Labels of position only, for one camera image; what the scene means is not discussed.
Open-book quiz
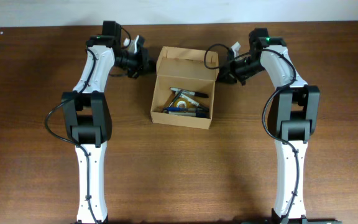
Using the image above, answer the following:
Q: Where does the brown cardboard box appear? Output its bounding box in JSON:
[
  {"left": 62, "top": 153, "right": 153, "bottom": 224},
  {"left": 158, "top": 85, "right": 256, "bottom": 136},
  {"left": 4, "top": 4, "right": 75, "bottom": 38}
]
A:
[{"left": 150, "top": 46, "right": 219, "bottom": 129}]

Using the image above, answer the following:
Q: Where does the black sharpie marker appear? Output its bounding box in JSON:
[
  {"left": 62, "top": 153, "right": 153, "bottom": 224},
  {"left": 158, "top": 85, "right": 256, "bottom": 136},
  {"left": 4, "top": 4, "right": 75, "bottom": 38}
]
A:
[{"left": 170, "top": 87, "right": 209, "bottom": 98}]

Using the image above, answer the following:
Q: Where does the black whiteboard marker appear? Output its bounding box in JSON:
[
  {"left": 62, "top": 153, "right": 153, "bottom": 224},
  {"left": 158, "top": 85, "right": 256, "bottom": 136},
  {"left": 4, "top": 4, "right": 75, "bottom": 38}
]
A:
[{"left": 180, "top": 93, "right": 209, "bottom": 111}]

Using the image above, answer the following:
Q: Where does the blue whiteboard marker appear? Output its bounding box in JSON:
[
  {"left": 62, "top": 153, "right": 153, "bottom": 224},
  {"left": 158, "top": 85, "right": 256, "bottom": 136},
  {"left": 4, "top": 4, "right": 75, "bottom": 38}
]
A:
[{"left": 168, "top": 111, "right": 208, "bottom": 118}]

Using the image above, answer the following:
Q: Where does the yellow tape roll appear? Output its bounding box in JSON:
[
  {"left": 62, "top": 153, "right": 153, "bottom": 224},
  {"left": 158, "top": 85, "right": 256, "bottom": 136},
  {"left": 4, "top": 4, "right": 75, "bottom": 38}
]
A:
[{"left": 173, "top": 98, "right": 195, "bottom": 108}]

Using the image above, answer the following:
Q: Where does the black gel pen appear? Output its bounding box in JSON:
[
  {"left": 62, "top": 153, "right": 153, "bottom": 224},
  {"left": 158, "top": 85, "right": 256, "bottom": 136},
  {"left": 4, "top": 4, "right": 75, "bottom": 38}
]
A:
[{"left": 167, "top": 90, "right": 182, "bottom": 108}]

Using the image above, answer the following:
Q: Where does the blue gel pen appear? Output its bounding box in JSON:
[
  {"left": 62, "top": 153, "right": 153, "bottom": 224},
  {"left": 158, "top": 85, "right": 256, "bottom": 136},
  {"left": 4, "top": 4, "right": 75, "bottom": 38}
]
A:
[{"left": 163, "top": 107, "right": 204, "bottom": 112}]

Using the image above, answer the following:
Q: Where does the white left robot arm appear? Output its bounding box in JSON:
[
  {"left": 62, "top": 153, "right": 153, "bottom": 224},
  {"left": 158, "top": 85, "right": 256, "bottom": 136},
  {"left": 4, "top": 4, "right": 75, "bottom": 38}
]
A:
[{"left": 62, "top": 21, "right": 156, "bottom": 223}]

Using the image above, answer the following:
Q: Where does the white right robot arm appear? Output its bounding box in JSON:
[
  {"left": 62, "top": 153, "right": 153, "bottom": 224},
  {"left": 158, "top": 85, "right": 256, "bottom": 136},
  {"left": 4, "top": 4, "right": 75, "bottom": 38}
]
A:
[{"left": 217, "top": 28, "right": 320, "bottom": 223}]

